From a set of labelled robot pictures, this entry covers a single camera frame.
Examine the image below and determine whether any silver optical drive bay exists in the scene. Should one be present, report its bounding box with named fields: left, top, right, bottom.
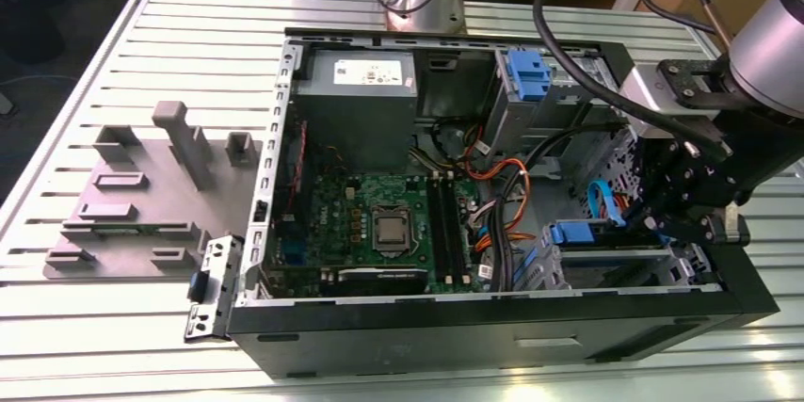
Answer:
left=487, top=46, right=634, bottom=153

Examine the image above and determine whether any black RAM slot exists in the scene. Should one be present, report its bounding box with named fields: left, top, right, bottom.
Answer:
left=442, top=170, right=472, bottom=286
left=426, top=170, right=458, bottom=288

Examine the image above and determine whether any CPU socket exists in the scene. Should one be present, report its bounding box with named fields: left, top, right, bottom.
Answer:
left=367, top=205, right=419, bottom=258

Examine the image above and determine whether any silver CPU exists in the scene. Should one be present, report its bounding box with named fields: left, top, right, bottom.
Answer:
left=375, top=218, right=410, bottom=244

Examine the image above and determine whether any black open PC case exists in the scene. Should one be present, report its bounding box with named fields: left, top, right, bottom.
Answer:
left=226, top=27, right=784, bottom=379

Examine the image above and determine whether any black graphics card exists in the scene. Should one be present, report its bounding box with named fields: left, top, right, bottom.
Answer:
left=319, top=265, right=432, bottom=297

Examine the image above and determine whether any grey power supply unit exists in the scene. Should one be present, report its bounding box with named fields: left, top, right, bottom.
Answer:
left=294, top=49, right=422, bottom=175

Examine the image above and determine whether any green motherboard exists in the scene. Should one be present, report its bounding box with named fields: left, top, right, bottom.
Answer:
left=263, top=171, right=498, bottom=297

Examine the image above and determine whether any grey parts rack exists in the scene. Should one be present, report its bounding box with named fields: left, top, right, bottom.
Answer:
left=40, top=100, right=266, bottom=281

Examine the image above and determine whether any blue data wire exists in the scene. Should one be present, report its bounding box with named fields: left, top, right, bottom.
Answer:
left=588, top=177, right=630, bottom=229

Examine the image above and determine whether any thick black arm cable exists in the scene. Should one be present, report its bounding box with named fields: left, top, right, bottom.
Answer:
left=532, top=0, right=735, bottom=158

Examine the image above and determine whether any orange wire bundle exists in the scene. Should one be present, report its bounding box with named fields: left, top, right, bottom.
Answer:
left=464, top=123, right=535, bottom=252

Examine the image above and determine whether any thick black cable bundle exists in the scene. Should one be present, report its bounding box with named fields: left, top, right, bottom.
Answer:
left=487, top=122, right=630, bottom=291

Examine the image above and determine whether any thin arm cable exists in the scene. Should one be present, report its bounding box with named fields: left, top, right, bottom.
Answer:
left=631, top=0, right=736, bottom=53

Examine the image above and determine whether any yellow black wire bundle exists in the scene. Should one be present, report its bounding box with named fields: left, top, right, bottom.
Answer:
left=406, top=145, right=455, bottom=172

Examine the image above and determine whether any thin red wire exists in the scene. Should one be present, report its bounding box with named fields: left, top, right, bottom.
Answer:
left=282, top=119, right=311, bottom=223

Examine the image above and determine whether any silver card retention bracket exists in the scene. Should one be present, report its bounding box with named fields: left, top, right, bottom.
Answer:
left=183, top=232, right=248, bottom=345

